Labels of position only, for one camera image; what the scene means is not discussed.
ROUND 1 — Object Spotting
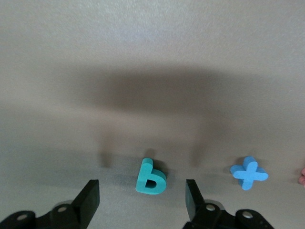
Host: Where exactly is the pink foam letter f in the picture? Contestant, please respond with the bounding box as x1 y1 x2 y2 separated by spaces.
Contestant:
297 167 305 186

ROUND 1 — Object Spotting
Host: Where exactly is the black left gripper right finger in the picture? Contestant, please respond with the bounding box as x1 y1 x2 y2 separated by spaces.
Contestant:
184 179 275 229

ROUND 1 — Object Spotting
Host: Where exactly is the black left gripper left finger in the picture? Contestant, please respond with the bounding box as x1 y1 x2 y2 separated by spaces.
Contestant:
0 179 100 229

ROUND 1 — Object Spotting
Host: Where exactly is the blue foam plus sign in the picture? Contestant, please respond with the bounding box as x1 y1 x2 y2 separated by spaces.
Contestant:
229 156 269 191

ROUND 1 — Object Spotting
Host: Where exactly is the teal foam letter q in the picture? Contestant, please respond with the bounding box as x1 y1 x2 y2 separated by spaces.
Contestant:
135 157 167 195

